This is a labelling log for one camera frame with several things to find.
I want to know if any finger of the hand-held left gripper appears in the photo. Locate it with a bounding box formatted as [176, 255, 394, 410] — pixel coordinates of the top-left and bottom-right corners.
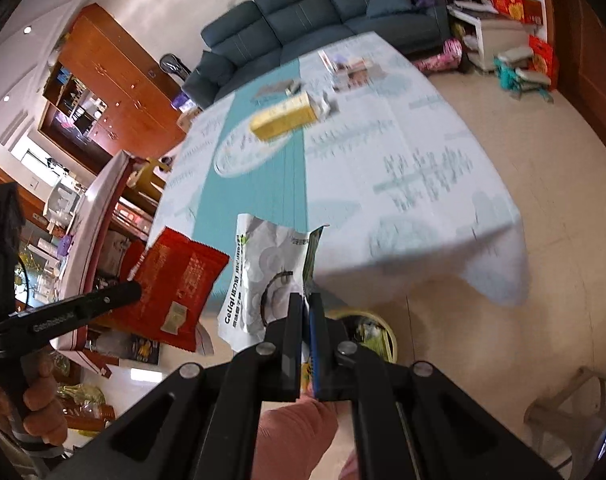
[75, 280, 142, 323]

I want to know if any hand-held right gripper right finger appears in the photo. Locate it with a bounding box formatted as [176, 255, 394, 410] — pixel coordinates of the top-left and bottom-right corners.
[308, 292, 566, 480]

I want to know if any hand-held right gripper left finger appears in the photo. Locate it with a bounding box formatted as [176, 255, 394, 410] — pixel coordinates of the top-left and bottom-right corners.
[48, 292, 304, 480]

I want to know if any yellow-green waste bin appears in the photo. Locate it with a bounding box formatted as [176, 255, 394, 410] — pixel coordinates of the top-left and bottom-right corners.
[325, 308, 399, 366]

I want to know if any red snack wrapper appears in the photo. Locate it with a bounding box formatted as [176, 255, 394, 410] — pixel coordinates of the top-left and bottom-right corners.
[100, 226, 231, 356]

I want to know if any white and green wrapper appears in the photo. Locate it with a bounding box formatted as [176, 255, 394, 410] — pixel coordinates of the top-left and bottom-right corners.
[217, 213, 326, 353]

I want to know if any person's left hand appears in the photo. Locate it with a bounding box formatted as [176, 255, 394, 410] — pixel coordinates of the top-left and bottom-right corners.
[0, 357, 70, 448]

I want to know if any white table with red edge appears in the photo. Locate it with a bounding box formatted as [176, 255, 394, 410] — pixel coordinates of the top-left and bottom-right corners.
[50, 150, 138, 376]

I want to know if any yellow stool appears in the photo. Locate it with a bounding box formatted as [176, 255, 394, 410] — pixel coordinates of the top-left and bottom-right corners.
[135, 156, 176, 196]

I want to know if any round glass turntable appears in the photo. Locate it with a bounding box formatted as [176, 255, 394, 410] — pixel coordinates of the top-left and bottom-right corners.
[214, 110, 304, 177]

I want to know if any printed teal white tablecloth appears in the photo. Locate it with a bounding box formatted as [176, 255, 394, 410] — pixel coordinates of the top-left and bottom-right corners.
[145, 31, 530, 311]

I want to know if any brown wooden cabinet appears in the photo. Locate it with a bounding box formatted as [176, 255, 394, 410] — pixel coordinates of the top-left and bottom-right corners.
[38, 2, 186, 161]

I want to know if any yellow cardboard box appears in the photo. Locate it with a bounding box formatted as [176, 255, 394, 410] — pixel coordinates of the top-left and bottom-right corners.
[249, 90, 340, 142]

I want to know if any black fan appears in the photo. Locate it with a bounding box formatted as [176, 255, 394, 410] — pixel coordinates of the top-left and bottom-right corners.
[160, 52, 190, 83]

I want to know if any beige plastic chair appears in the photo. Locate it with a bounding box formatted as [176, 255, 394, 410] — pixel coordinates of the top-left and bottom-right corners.
[523, 366, 606, 461]

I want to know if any pink bag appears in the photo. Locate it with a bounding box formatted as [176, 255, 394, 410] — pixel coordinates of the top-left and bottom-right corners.
[414, 37, 466, 76]

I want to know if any dark blue sofa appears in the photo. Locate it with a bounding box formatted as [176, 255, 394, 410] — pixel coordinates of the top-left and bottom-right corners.
[182, 0, 451, 111]

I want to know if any teal folding stool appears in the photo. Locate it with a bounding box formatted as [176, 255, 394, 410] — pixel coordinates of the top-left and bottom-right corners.
[493, 46, 534, 91]
[513, 67, 554, 103]

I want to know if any white side table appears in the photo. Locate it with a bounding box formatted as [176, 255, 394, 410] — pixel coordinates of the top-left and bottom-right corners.
[448, 2, 534, 71]

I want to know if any red gift box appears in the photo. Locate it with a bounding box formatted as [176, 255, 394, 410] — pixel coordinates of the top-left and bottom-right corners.
[489, 0, 543, 25]
[527, 35, 555, 86]

